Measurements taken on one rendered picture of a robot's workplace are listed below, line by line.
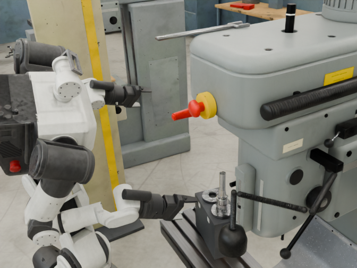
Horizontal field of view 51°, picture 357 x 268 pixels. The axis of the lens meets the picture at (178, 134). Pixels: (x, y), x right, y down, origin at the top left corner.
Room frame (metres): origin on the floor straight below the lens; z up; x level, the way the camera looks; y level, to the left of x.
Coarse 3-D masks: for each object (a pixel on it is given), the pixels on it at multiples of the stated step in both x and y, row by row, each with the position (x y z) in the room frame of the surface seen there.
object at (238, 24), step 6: (228, 24) 0.93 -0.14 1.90; (234, 24) 0.93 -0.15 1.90; (240, 24) 0.93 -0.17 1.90; (246, 24) 0.93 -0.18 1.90; (192, 30) 0.89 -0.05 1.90; (198, 30) 0.89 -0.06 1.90; (204, 30) 0.89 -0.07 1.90; (210, 30) 0.90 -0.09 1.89; (216, 30) 0.90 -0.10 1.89; (156, 36) 0.86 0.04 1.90; (162, 36) 0.85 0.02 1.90; (168, 36) 0.85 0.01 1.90; (174, 36) 0.85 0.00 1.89; (180, 36) 0.86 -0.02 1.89
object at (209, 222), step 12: (204, 192) 1.28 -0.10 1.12; (216, 192) 1.28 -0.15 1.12; (204, 204) 1.22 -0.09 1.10; (228, 204) 1.20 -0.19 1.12; (204, 216) 1.20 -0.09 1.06; (216, 216) 1.14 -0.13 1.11; (228, 216) 1.13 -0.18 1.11; (204, 228) 1.20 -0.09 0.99; (216, 228) 1.10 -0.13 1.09; (204, 240) 1.20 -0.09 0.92; (216, 240) 1.10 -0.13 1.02; (216, 252) 1.10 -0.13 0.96
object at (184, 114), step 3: (186, 108) 0.86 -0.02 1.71; (180, 111) 0.85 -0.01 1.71; (183, 111) 0.85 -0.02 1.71; (186, 111) 0.85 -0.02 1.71; (174, 114) 0.83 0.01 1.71; (177, 114) 0.83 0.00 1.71; (180, 114) 0.84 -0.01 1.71; (183, 114) 0.84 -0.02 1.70; (186, 114) 0.84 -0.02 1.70; (189, 114) 0.84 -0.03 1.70; (174, 117) 0.83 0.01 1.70; (177, 117) 0.83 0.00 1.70; (180, 117) 0.83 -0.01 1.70; (183, 117) 0.84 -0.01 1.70; (186, 117) 0.84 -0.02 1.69; (189, 117) 0.85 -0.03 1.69; (174, 120) 0.83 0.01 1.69
